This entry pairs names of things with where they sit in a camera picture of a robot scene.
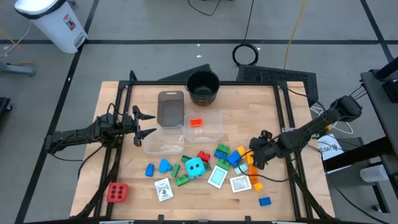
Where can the yellow toy brick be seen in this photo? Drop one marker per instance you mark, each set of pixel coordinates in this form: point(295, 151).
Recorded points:
point(249, 158)
point(241, 151)
point(258, 186)

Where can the clear plastic container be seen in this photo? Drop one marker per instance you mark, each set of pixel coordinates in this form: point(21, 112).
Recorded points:
point(161, 146)
point(211, 133)

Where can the black clamp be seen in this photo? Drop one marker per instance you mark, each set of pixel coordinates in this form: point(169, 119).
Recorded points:
point(248, 219)
point(160, 219)

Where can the black perforated panel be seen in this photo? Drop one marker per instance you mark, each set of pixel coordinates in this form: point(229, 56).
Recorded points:
point(280, 74)

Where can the white paper sheet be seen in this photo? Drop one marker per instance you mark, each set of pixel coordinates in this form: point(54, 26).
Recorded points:
point(329, 149)

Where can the dark metal stand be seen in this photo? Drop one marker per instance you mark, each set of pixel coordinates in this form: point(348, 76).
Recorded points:
point(357, 152)

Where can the red foam die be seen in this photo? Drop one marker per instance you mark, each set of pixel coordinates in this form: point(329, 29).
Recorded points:
point(117, 192)

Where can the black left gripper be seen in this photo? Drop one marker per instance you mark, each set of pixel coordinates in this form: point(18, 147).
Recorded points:
point(136, 124)

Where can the grey white card deck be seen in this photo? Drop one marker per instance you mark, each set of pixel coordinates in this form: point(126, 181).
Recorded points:
point(240, 183)

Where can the smoky grey plastic container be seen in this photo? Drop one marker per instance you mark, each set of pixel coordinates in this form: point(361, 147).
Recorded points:
point(170, 112)

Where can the black side desk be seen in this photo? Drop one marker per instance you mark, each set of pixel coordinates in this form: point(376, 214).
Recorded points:
point(382, 102)

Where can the small dark green toy brick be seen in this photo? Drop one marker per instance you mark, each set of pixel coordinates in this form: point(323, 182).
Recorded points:
point(207, 166)

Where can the light blue toy brick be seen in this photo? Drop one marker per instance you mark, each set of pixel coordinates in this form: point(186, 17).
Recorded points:
point(164, 165)

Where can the orange toy brick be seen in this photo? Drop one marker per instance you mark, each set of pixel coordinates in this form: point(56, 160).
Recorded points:
point(254, 179)
point(253, 169)

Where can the white card deck black print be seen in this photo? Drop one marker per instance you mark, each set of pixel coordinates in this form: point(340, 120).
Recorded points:
point(163, 189)

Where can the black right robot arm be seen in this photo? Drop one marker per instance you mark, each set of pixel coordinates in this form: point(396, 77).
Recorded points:
point(311, 127)

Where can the black caster base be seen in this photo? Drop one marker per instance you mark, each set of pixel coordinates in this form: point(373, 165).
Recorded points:
point(4, 107)

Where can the black triangular panel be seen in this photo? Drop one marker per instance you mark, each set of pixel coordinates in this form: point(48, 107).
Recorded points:
point(192, 74)

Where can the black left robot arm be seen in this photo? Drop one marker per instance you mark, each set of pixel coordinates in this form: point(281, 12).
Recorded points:
point(74, 133)

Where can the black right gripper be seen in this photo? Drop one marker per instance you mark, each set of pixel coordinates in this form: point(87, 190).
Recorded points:
point(272, 147)

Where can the grey stand foot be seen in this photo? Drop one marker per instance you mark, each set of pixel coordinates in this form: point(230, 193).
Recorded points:
point(18, 70)

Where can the black pumpkin face bucket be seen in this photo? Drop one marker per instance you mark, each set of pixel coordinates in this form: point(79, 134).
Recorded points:
point(203, 93)

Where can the small blue toy brick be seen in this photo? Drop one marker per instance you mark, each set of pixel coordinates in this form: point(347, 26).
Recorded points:
point(149, 170)

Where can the red toy brick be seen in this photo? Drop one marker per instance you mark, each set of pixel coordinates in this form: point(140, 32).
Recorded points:
point(204, 155)

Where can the grey cylinder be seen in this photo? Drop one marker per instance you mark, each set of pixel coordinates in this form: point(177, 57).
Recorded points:
point(374, 173)

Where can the teal foam die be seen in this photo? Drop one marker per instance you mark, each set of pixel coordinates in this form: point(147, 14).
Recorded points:
point(195, 168)

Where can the orange-red toy brick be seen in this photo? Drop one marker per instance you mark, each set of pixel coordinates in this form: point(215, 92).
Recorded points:
point(196, 123)

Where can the teal card deck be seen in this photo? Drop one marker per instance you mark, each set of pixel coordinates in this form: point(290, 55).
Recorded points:
point(217, 176)

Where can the white trash bin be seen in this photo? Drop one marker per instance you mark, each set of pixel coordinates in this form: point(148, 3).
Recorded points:
point(53, 25)

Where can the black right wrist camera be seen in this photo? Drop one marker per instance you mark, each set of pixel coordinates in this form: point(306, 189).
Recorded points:
point(256, 143)

